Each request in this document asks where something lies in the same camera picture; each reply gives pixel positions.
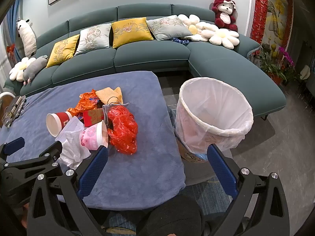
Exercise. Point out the teal curved sofa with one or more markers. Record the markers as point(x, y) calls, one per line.
point(147, 54)

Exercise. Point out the long white plush toy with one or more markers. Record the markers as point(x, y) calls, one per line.
point(25, 36)

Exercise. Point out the red plastic bag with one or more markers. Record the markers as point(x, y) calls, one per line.
point(123, 127)

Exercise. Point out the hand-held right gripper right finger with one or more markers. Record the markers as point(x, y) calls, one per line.
point(221, 169)

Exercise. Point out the large yellow embroidered cushion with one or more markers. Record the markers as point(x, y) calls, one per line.
point(130, 32)

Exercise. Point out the blue patterned cloth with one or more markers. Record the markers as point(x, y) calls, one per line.
point(179, 40)

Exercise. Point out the pale grey embroidered cushion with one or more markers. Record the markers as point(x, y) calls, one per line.
point(92, 39)

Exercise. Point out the red paper cup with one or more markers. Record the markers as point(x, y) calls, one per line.
point(61, 119)

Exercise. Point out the pink orchid plant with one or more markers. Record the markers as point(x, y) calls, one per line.
point(288, 56)

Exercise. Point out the white paper sheet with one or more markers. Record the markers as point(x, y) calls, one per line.
point(73, 126)

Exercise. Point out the orange textured cloth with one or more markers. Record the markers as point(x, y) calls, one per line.
point(110, 94)

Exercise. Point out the metal and black tool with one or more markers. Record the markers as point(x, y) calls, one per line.
point(14, 108)

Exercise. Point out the white flower cushion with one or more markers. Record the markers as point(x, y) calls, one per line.
point(221, 36)
point(192, 23)
point(19, 67)

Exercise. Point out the red envelope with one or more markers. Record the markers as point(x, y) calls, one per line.
point(93, 116)

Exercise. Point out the clear plastic bag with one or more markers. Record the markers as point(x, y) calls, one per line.
point(253, 52)

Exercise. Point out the blue patterned rug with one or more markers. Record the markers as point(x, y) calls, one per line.
point(209, 194)

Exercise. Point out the bin with pink liner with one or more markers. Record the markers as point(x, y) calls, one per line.
point(211, 108)

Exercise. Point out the small white object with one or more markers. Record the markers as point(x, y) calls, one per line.
point(305, 72)

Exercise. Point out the grey-blue embroidered cushion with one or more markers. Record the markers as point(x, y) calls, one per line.
point(167, 27)

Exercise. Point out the white tissue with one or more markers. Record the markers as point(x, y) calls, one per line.
point(71, 150)

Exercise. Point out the green potted plant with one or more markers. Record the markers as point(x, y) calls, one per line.
point(268, 64)

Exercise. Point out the red curtain tie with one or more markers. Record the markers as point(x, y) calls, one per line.
point(11, 49)

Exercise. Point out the grey plush toy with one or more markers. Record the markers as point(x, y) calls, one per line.
point(35, 65)

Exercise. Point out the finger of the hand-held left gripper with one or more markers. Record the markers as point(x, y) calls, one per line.
point(49, 153)
point(14, 144)

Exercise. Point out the red wall banner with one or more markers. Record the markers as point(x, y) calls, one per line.
point(259, 12)

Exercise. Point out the small yellow embroidered cushion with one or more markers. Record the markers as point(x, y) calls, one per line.
point(62, 50)

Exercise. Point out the large yellow floral painting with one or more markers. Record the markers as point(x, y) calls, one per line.
point(278, 19)

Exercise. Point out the person's black trouser leg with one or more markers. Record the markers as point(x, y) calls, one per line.
point(172, 213)

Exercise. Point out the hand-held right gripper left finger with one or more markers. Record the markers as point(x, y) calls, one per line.
point(94, 169)

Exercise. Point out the pink paper cup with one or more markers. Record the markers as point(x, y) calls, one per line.
point(93, 135)

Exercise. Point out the orange plastic bag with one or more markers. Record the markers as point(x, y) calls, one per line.
point(86, 102)

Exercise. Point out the blue curtain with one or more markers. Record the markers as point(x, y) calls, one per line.
point(14, 22)

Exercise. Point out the red plush monkey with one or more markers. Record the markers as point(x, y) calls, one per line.
point(225, 17)

